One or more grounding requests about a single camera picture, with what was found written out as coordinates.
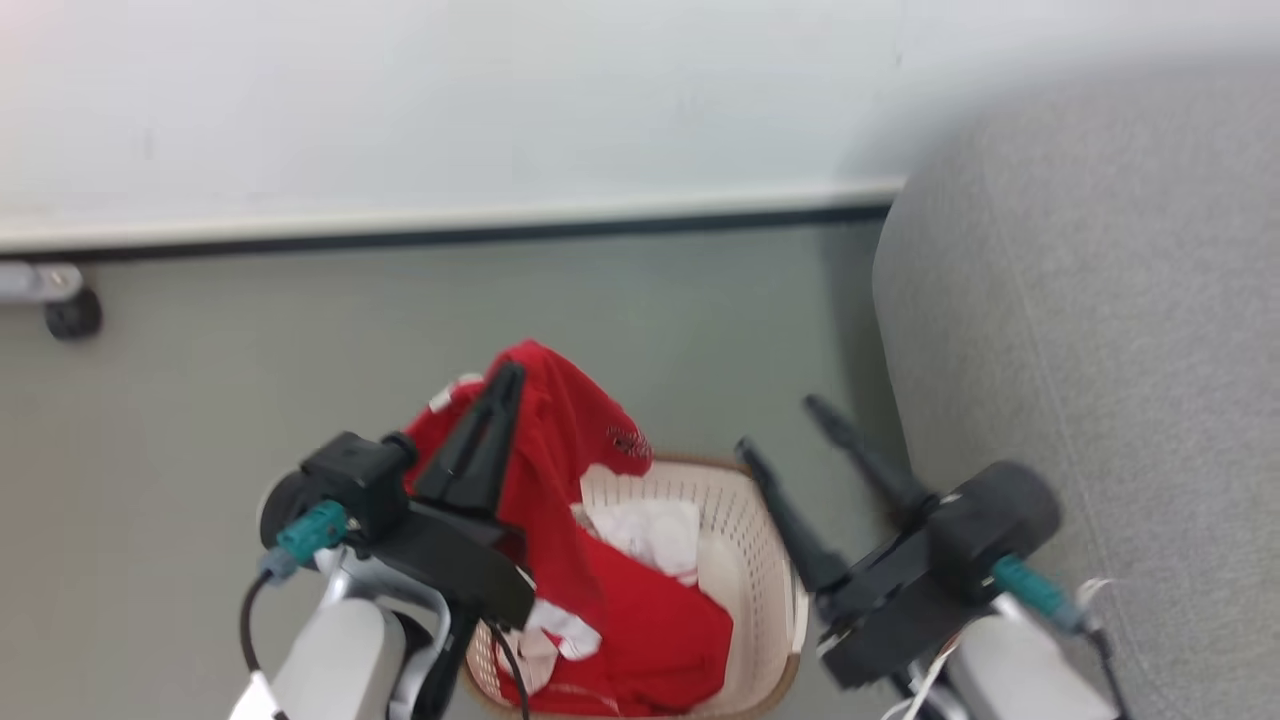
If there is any red garment with white trim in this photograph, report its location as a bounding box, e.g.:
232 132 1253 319
400 340 736 717

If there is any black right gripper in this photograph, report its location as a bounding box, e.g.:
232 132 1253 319
735 394 991 692

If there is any teal cable connector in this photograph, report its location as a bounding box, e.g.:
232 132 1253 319
990 555 1093 636
262 500 348 583

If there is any cream perforated laundry basket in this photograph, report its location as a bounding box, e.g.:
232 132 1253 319
462 455 809 720

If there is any thin black cable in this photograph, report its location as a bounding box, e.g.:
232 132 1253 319
238 572 291 720
488 620 532 720

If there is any thin white cable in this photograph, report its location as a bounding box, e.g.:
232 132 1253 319
880 640 963 720

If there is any dark baseboard strip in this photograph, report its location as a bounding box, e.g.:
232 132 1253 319
0 203 894 263

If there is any black caster wheel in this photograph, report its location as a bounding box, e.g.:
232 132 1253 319
44 288 104 342

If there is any grey fabric sofa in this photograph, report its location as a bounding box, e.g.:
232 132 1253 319
872 60 1280 720

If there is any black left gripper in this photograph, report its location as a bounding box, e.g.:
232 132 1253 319
375 364 537 630

